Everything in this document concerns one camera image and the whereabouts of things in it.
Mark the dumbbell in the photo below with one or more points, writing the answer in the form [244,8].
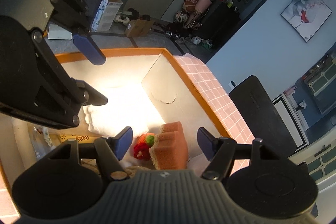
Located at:
[168,32]

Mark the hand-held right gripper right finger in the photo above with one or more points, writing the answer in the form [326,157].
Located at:
[207,142]

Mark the wine glass wall picture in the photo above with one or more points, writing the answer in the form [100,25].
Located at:
[305,14]

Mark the orange red crochet toy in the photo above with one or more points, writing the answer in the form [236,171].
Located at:
[141,145]

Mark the orange cardboard box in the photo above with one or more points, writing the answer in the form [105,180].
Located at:
[170,87]

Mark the brown cardboard box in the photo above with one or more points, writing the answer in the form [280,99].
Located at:
[139,28]

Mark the white quilted cloth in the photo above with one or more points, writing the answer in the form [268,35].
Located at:
[118,113]

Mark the blue white cardboard box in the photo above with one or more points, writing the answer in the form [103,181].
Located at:
[106,14]

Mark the black chair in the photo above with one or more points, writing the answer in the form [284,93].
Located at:
[262,113]

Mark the brown fluffy towel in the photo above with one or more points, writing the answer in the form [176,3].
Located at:
[139,171]

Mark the white panelled door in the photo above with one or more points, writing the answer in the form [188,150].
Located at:
[320,163]

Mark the brown sponge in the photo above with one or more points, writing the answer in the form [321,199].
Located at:
[170,150]

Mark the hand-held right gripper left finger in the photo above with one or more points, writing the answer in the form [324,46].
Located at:
[124,141]

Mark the white bathroom scale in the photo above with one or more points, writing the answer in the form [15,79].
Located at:
[59,33]

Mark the pile of patterned bags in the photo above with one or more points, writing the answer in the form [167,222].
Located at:
[195,3]

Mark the dark sideboard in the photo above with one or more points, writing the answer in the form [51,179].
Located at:
[220,22]

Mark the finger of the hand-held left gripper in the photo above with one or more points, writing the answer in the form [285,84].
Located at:
[89,96]
[89,48]

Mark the glass door wall cabinet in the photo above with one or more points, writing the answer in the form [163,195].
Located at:
[324,85]

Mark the white floor cabinet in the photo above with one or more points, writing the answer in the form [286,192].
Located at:
[290,119]

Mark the silver snack packet yellow label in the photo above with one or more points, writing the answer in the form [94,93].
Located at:
[76,138]

